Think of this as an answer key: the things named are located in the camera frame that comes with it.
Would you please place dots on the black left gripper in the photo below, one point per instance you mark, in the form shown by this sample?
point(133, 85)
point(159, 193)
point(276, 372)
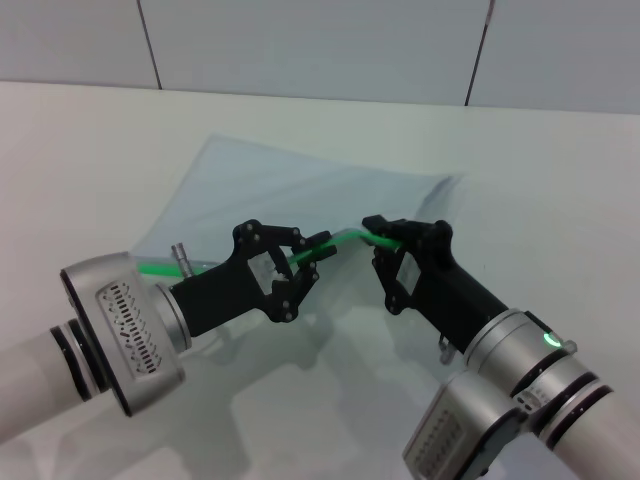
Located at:
point(225, 295)

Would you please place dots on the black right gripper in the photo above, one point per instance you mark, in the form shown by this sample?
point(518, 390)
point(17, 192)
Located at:
point(450, 295)

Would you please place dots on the transparent green-zip document bag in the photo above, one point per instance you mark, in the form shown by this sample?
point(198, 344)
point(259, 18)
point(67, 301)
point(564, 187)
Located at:
point(300, 190)

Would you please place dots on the silver right connector plug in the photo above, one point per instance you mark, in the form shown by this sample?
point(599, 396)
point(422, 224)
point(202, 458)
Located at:
point(446, 350)

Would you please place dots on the silver connector plug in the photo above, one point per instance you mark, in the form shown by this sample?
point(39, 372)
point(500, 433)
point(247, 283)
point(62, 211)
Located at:
point(181, 257)
point(446, 350)

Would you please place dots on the silver left connector plug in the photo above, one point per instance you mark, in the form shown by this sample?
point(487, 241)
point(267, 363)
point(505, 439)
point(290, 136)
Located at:
point(181, 257)

